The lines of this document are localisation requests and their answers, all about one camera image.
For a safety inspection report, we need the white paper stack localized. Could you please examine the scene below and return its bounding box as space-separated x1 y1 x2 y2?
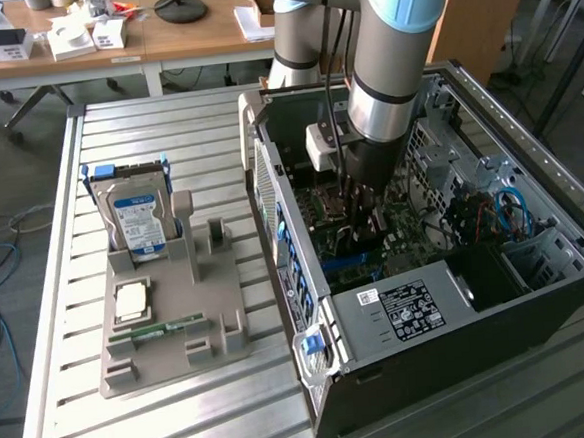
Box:
233 3 278 44

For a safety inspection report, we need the multicoloured drive wire bundle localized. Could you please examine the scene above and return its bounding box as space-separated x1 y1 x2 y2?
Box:
444 188 506 250

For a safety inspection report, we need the green motherboard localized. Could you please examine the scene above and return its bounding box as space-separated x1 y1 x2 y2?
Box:
290 150 458 298

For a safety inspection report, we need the metal CPU socket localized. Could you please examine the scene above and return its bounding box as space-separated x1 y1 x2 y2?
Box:
317 182 347 219

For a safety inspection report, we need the green RAM stick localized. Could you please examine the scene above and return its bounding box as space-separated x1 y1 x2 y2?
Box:
106 312 207 344

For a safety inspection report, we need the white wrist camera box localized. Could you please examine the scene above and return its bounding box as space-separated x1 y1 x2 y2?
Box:
303 119 356 175

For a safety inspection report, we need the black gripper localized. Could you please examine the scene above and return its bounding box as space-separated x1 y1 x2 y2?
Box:
340 134 408 200

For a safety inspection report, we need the metal disk bay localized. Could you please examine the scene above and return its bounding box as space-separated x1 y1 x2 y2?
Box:
497 225 584 297

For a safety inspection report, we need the black and white box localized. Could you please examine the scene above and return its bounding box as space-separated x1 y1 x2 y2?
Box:
0 27 37 64

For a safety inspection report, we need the black round lamp base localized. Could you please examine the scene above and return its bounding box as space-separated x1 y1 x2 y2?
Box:
152 0 209 26

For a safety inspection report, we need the wooden cabinet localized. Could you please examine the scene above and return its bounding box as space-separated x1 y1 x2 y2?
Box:
420 0 545 91

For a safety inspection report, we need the hard disk with blue bracket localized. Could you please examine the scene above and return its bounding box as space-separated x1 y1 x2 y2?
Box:
78 155 180 269

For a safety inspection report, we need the grey plastic parts rack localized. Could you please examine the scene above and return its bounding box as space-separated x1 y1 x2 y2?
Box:
84 184 258 402

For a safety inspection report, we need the blue data wire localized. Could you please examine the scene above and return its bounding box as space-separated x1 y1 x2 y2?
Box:
492 185 536 240

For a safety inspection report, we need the silver CPU chip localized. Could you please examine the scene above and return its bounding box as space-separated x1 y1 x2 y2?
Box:
112 281 151 322

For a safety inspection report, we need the blue case latch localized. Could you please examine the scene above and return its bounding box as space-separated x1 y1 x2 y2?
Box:
301 329 328 356

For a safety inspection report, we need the blue expansion slot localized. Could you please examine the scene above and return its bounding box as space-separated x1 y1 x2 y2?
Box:
323 253 378 275

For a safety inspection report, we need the white floor cable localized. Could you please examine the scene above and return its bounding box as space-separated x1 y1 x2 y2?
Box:
0 203 57 236

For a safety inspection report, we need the small white labelled box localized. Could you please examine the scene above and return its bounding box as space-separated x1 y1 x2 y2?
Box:
91 17 130 52

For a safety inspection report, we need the white box with tape roll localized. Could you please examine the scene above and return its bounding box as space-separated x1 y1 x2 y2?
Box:
45 13 98 63

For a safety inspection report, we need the graphics card with metal bracket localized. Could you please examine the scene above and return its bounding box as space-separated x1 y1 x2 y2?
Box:
331 210 392 257

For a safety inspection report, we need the grey power supply unit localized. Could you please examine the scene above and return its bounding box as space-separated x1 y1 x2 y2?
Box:
320 257 484 376

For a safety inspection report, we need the wooden desk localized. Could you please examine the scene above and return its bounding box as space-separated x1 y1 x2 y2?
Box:
0 0 364 109

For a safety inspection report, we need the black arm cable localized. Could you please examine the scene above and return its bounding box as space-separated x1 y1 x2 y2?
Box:
317 0 370 201

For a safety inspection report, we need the black open PC case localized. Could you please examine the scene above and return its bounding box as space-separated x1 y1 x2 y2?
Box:
235 50 584 438

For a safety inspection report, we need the blue floor cable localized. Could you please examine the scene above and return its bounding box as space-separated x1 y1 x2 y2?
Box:
0 217 35 427

